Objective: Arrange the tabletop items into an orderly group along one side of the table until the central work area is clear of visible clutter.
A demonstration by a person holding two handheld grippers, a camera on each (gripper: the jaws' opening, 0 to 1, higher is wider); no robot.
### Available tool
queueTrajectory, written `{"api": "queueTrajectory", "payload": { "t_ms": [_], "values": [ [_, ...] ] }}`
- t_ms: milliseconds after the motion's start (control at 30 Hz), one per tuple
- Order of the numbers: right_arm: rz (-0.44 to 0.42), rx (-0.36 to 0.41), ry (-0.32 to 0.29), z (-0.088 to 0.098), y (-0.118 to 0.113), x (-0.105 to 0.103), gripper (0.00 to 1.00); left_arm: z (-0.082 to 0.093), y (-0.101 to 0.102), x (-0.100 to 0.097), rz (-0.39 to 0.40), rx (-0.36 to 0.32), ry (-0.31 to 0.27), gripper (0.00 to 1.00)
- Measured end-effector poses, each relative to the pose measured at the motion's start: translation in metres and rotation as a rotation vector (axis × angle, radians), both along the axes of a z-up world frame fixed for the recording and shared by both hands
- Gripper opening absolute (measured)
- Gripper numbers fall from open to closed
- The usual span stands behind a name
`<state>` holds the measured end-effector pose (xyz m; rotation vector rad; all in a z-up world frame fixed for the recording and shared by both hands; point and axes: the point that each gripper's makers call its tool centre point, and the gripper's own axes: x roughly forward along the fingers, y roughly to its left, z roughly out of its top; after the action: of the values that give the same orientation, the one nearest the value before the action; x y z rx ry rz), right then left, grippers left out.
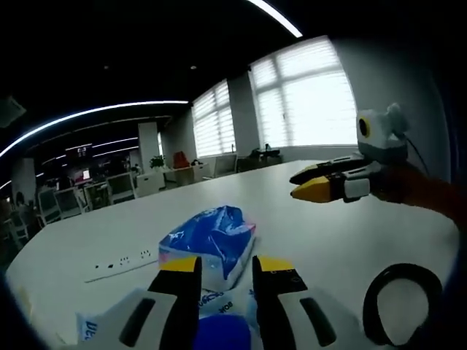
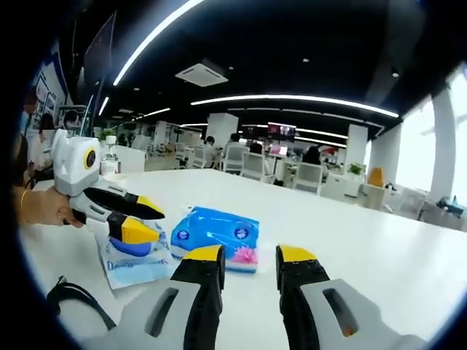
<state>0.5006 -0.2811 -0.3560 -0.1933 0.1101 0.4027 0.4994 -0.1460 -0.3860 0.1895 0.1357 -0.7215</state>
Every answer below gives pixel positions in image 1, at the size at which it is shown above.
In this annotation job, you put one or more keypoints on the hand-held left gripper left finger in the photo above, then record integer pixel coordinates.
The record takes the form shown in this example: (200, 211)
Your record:
(182, 291)

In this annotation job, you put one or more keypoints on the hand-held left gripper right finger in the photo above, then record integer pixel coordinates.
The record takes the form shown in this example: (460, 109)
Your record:
(270, 288)

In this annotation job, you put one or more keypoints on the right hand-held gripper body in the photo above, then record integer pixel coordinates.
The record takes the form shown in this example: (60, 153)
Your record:
(383, 135)

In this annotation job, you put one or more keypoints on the blue wet wipes packet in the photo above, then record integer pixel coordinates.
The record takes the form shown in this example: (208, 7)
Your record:
(222, 328)

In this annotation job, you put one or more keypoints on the blue tissue pack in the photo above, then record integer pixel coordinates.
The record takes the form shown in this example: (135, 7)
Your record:
(204, 237)

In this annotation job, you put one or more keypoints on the white power strip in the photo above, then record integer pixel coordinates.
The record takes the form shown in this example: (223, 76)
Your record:
(120, 264)

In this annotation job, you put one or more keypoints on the person's right hand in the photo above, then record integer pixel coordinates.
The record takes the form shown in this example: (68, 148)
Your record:
(396, 186)

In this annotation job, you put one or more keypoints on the dark low cabinet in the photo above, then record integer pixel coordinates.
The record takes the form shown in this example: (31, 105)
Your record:
(262, 162)

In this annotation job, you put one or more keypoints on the window with white blinds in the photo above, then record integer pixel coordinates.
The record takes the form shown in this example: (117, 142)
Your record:
(303, 102)
(213, 124)

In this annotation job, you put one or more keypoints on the potted green plant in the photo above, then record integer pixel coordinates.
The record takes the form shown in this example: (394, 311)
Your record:
(157, 163)

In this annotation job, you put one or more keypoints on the orange bag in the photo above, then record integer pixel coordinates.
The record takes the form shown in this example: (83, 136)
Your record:
(180, 160)

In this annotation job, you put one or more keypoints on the row of white office chairs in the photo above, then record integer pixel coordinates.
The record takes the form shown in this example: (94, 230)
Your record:
(65, 204)

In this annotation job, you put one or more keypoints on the long ceiling light strip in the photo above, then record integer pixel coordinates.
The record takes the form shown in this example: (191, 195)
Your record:
(286, 25)
(146, 104)

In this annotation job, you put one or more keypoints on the hanging dark screen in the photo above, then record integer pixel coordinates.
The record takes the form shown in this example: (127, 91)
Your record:
(78, 151)

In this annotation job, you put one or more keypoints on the ceiling air vent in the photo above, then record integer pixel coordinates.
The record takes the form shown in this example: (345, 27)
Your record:
(12, 111)

